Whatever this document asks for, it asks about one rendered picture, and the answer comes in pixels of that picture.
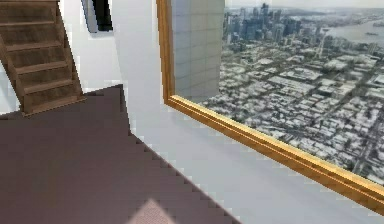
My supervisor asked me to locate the wooden framed window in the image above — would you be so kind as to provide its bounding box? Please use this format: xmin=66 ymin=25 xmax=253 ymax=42
xmin=155 ymin=0 xmax=384 ymax=217

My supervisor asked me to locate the brown wooden staircase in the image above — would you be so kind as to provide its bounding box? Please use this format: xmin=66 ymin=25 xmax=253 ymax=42
xmin=0 ymin=0 xmax=87 ymax=117

